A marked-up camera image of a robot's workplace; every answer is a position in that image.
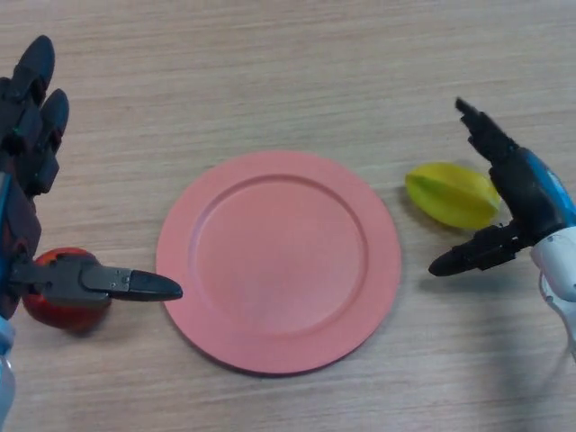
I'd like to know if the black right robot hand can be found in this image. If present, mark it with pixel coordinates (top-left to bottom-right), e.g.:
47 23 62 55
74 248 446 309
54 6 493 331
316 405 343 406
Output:
427 96 576 278

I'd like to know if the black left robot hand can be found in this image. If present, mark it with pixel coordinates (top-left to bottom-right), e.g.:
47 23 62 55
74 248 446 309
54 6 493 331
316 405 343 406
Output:
0 34 184 321

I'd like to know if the yellow starfruit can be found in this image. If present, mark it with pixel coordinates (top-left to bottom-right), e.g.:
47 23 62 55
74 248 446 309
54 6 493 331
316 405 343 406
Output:
404 162 503 230

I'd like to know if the pink round plate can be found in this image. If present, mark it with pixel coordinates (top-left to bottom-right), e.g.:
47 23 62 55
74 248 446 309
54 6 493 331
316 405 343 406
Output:
156 150 402 377

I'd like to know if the red apple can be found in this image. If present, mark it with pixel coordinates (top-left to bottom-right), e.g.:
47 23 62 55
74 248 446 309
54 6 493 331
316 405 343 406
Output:
22 247 113 333

